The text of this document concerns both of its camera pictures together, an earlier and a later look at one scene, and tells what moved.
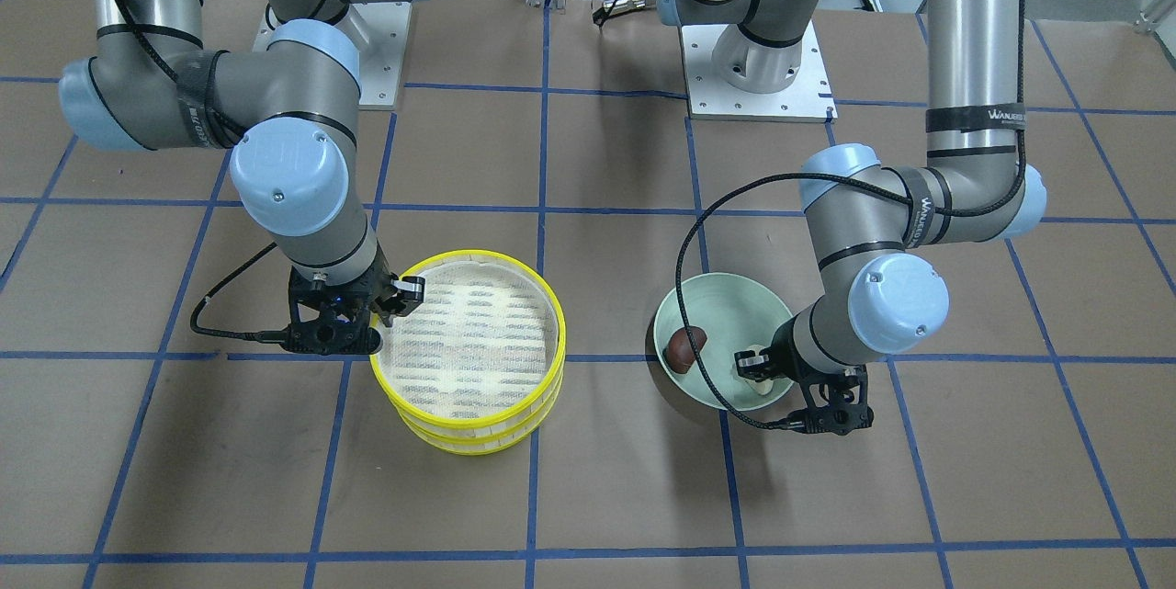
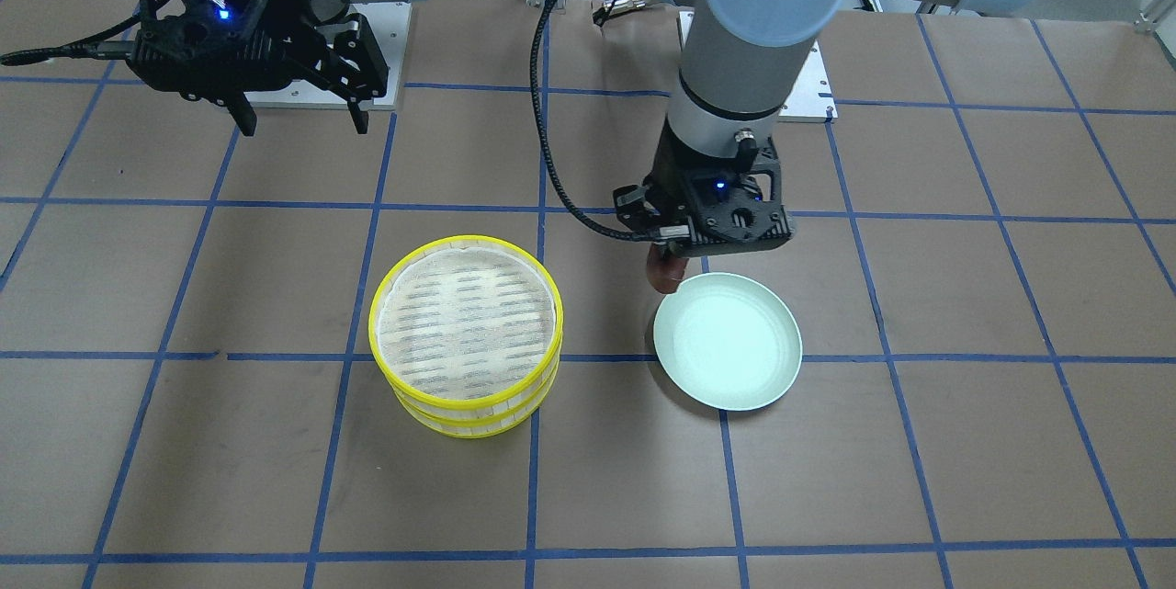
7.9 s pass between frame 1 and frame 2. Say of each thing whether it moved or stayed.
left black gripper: moved
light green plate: stayed
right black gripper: moved
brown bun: moved
